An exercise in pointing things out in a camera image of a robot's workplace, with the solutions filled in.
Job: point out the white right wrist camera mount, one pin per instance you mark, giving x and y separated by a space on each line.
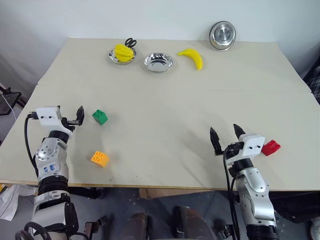
252 146

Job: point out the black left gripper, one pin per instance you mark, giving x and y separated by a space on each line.
71 122

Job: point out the large round steel bowl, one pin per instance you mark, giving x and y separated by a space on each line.
222 35

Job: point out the dark plaid cloth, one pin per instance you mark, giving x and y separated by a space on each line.
313 85

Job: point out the black folding stand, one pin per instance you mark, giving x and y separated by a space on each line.
7 101

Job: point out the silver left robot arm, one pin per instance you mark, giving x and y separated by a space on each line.
51 162

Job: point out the white plastic bag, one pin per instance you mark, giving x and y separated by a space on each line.
12 200

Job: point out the small shiny steel plate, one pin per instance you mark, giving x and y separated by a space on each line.
113 57

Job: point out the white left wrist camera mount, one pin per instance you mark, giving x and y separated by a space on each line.
47 116

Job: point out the yellow toy building block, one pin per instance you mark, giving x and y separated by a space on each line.
100 159

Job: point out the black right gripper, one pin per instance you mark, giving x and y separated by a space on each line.
231 150

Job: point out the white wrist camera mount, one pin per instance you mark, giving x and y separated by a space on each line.
252 146
47 116

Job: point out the green toy building block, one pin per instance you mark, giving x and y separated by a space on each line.
100 117

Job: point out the single yellow toy banana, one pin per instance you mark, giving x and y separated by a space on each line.
195 57

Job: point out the shiny fluted steel bowl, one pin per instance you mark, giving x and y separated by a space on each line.
158 62

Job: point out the yellow toy banana bunch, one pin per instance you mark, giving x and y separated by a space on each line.
123 52

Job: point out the red toy building block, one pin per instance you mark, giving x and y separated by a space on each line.
271 148

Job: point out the dark rounded shape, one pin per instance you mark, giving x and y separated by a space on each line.
192 223
140 226

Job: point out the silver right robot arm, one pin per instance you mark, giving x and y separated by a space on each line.
252 190

